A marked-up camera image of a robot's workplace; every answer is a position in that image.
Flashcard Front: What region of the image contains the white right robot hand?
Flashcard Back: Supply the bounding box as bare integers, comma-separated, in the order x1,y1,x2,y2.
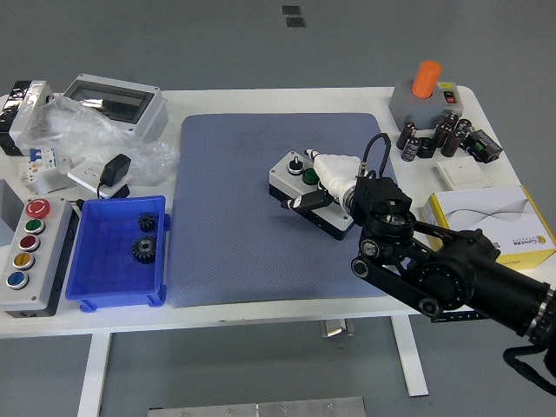
280,148,361,215

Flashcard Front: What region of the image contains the grey four-control button box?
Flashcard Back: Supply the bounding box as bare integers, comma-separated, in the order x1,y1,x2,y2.
268,150,356,242

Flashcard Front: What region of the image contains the grey five-button control box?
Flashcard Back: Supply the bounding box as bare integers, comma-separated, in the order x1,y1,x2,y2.
0,197,82,318

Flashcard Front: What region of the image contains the blue-grey table mat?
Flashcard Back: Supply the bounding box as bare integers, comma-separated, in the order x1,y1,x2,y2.
167,112,399,308

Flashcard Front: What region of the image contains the orange cylinder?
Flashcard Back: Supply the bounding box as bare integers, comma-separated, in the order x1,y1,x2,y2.
411,59,443,99

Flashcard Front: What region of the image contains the black module with green terminals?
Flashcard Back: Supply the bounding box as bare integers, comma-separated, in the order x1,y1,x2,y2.
460,129,504,164

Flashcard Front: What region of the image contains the white and yellow cardboard box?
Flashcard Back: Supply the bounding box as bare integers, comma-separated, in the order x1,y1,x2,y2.
423,185,556,267

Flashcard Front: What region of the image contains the black table control panel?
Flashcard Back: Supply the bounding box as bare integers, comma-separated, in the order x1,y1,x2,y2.
430,308,490,324

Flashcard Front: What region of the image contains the white table leg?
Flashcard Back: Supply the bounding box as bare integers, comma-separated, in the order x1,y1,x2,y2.
76,333,113,417
389,315,430,397

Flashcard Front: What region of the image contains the large black gear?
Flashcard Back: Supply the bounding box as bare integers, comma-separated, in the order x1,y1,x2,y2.
131,235,158,265

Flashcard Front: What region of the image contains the black power adapter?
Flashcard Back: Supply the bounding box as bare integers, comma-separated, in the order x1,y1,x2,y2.
95,153,132,200

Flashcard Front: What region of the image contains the blue plastic bin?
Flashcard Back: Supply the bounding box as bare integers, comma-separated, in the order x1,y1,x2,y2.
64,195,171,313

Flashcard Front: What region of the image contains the grey metal plate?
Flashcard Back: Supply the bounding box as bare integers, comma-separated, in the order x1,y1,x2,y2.
147,395,367,417

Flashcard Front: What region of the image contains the clear plastic bag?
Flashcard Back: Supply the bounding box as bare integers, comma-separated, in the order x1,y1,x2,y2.
17,94,180,183

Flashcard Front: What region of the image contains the white circuit breaker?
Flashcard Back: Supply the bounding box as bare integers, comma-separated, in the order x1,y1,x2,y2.
17,146,78,195

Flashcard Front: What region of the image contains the grey metal box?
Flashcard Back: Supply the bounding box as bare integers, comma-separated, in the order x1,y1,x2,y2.
0,180,23,248

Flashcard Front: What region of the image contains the grey rocker switch box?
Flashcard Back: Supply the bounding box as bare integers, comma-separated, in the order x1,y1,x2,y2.
387,80,465,130

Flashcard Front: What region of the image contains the white wall switch plate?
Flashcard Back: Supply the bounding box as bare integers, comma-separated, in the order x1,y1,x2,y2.
435,156,490,190

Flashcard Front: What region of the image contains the metal bracket under table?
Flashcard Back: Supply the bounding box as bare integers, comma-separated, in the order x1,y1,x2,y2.
320,320,355,339

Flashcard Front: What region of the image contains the grey enclosure with clear lid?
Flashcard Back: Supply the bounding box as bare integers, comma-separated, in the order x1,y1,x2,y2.
63,73,169,144

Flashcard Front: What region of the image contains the white wall socket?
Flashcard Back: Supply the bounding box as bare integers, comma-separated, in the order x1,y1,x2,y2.
67,159,121,195

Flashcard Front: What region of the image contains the white and black enclosure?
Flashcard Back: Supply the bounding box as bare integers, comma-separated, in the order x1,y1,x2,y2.
0,80,54,156

